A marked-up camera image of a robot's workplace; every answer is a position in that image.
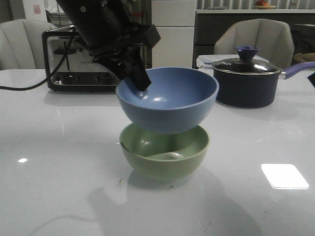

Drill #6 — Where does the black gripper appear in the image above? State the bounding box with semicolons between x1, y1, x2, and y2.
86;24;160;91

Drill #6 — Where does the blue bowl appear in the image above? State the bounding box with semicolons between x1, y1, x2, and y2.
116;67;219;134

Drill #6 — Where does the green bowl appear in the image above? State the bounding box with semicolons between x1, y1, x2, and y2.
120;124;210;180

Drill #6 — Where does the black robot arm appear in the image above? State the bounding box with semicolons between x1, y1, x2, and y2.
57;0;160;91

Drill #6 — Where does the black chrome four-slot toaster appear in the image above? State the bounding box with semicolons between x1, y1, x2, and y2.
42;26;121;92

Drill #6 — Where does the white refrigerator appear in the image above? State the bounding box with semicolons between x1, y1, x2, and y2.
151;0;197;68

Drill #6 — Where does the clear plastic food container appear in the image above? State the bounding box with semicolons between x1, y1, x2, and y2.
196;55;269;70

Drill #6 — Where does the dark kitchen counter cabinet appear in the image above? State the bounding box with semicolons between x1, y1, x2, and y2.
194;10;315;58

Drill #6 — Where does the metal rack cart background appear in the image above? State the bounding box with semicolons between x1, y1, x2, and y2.
44;0;72;28

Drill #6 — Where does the dark blue saucepan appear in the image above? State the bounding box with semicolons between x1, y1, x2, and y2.
213;62;315;108

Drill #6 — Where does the beige chair left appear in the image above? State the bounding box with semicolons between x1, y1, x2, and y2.
0;19;56;70

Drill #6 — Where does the beige chair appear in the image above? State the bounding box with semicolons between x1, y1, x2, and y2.
214;19;295;68
0;19;56;70

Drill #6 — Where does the glass pot lid blue knob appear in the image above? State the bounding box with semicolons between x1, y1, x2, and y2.
212;46;281;75

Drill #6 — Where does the fruit bowl on counter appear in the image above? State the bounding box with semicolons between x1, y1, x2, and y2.
254;0;276;9

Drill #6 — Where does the beige chair right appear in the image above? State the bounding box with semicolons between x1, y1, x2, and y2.
214;19;295;68

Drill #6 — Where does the brown basket right edge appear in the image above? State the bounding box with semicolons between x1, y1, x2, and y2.
293;53;315;63

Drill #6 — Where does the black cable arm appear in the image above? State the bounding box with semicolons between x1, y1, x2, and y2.
0;27;77;91

